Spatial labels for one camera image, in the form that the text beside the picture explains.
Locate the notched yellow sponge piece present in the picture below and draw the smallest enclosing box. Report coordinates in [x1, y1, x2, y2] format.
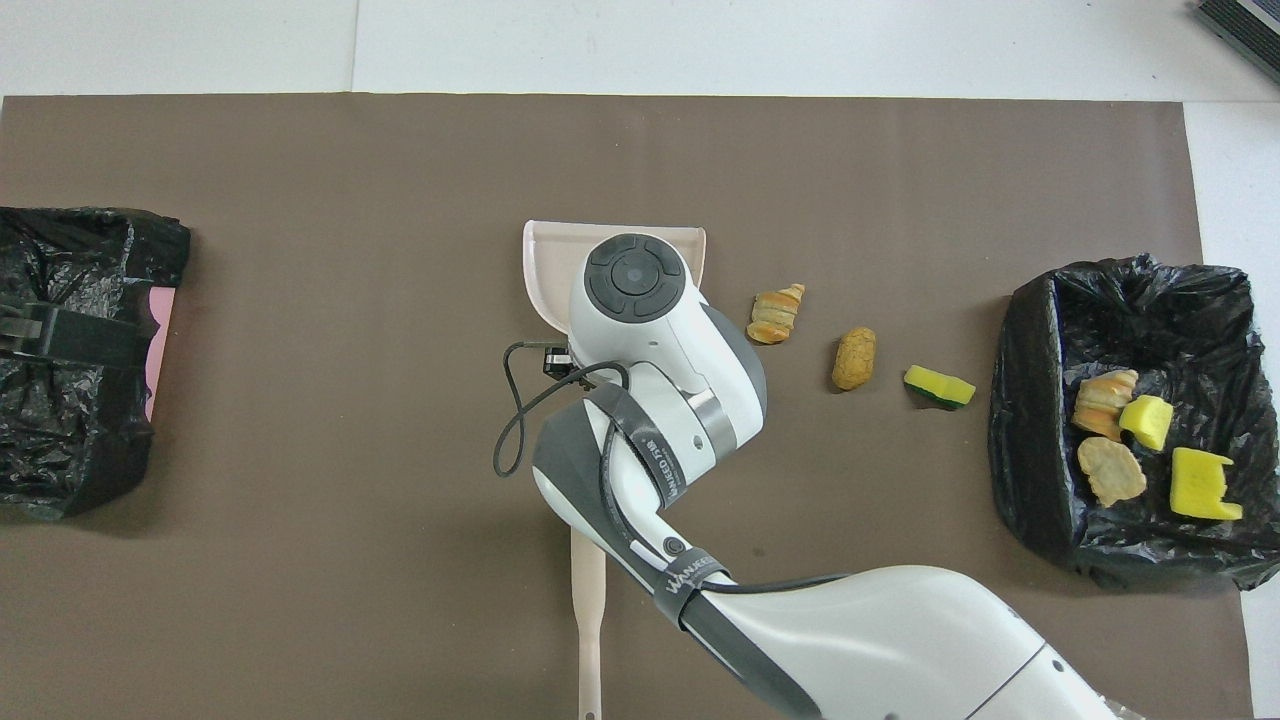
[1169, 446, 1244, 521]

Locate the brown table mat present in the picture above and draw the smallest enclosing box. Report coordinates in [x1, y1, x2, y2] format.
[0, 93, 1256, 720]

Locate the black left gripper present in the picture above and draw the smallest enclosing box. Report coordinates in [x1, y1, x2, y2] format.
[0, 303, 153, 371]

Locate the yellow sponge green backing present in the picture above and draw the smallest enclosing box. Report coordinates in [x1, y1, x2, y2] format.
[1118, 394, 1175, 452]
[903, 365, 977, 410]

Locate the beige plastic dustpan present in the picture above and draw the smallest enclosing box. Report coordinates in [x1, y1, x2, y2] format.
[523, 220, 707, 336]

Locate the brown toy croquette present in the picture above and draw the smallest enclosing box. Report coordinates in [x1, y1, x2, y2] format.
[831, 327, 878, 392]

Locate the toy croissant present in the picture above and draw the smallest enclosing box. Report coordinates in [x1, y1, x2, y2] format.
[1073, 369, 1140, 442]
[746, 283, 807, 346]

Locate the dark grey ribbed device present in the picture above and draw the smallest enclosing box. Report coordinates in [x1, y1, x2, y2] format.
[1195, 0, 1280, 83]

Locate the black bag lined pink bin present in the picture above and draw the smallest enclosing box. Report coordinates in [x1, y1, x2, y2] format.
[0, 206, 192, 521]

